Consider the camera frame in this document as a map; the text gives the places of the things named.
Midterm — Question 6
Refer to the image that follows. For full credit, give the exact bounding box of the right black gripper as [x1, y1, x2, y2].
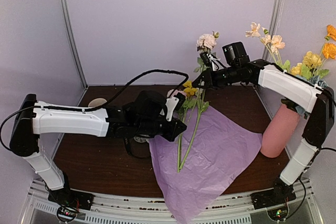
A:
[192, 64, 240, 90]

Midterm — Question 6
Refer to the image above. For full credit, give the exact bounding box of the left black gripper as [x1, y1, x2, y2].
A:
[136, 116, 187, 142]

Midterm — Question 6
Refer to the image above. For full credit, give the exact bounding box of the peach pink rose stem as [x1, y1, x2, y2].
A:
[177, 31, 219, 172]

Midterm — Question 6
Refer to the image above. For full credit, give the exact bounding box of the pink carnation flower stem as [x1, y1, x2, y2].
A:
[177, 97, 196, 173]

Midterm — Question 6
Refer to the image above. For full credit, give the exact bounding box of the peach poppy flower stem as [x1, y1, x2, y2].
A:
[245, 22, 290, 72]

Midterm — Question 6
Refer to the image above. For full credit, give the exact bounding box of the purple tissue paper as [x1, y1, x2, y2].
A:
[149, 106, 262, 223]

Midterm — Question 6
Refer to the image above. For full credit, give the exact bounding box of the pale yellow rose stem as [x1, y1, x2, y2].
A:
[290, 51, 330, 81]

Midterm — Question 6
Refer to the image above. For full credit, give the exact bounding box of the blue hydrangea flower stem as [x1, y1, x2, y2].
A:
[281, 74, 328, 119]

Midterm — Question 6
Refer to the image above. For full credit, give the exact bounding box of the orange flower stem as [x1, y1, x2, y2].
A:
[311, 25, 335, 77]

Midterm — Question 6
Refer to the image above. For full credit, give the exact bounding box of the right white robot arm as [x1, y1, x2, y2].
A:
[192, 59, 335, 204]

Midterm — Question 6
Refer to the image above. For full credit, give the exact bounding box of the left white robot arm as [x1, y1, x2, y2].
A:
[9, 91, 186, 205]

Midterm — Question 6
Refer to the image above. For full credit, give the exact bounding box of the pink cylindrical vase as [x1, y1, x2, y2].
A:
[260, 104, 300, 158]

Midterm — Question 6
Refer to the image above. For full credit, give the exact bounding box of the white mug yellow inside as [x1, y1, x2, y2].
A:
[133, 136, 150, 143]

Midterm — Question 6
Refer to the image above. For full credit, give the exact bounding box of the yellow flower stem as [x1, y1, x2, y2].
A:
[183, 81, 199, 98]

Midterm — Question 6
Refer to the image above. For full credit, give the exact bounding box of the white mug floral print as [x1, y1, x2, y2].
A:
[88, 98, 107, 108]

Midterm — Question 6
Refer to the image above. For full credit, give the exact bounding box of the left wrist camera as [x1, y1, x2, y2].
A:
[165, 89, 186, 122]

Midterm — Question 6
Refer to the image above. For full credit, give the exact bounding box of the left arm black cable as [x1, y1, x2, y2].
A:
[0, 68, 190, 153]

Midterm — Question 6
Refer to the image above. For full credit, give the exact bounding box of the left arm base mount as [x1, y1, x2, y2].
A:
[48, 190, 94, 223]

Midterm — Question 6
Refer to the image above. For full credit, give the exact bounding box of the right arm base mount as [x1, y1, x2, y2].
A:
[250, 189, 296, 221]

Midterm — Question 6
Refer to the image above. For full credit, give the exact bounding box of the front aluminium rail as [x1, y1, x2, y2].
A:
[26, 178, 316, 224]

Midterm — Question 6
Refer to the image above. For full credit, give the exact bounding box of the left aluminium frame post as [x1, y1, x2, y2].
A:
[60, 0, 88, 89]

